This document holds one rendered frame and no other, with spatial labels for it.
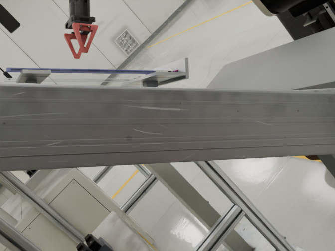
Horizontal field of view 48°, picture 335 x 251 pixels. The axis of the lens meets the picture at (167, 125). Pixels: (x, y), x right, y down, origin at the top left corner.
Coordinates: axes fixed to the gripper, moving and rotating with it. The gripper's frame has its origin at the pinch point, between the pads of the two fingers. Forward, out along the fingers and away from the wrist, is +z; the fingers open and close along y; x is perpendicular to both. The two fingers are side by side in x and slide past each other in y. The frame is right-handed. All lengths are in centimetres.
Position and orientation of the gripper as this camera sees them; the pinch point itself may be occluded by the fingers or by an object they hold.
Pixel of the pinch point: (80, 53)
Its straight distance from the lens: 110.9
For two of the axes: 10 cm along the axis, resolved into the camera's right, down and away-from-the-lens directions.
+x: 9.0, -0.2, 4.4
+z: 0.2, 10.0, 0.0
